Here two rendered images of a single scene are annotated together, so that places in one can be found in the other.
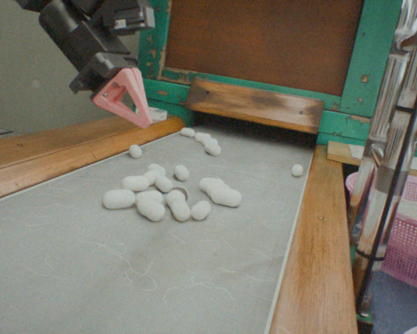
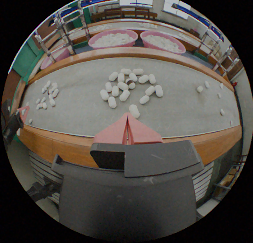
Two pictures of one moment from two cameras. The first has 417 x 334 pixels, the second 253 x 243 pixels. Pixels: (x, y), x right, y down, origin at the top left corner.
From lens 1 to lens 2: 0.32 m
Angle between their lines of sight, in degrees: 78
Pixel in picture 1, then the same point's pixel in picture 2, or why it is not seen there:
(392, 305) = not seen: hidden behind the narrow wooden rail
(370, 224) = (71, 49)
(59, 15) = (7, 134)
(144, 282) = (81, 79)
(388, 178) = (69, 43)
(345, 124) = (26, 77)
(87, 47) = (13, 121)
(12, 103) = not seen: hidden behind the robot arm
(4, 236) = (72, 114)
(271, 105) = (18, 93)
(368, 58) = (19, 68)
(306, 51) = (11, 83)
